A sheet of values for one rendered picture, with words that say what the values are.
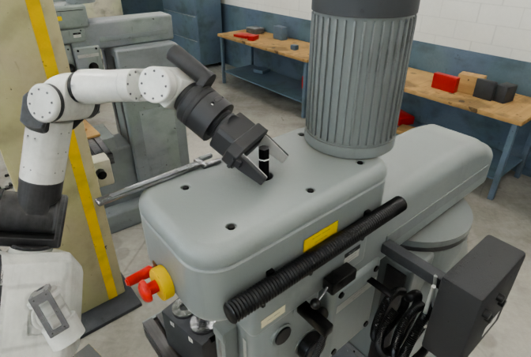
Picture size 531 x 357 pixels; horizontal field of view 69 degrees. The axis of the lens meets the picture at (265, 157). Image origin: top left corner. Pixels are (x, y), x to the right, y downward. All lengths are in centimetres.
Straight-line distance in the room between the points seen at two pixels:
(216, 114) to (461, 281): 55
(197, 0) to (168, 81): 723
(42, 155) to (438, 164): 97
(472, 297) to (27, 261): 90
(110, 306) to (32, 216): 218
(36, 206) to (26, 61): 138
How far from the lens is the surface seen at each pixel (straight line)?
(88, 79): 85
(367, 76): 75
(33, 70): 231
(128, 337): 296
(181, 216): 66
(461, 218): 131
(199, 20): 798
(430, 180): 111
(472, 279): 86
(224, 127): 70
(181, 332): 153
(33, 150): 96
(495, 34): 499
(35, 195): 99
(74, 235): 275
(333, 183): 73
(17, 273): 100
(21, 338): 102
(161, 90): 73
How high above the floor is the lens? 228
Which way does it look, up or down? 29 degrees down
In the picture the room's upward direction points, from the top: straight up
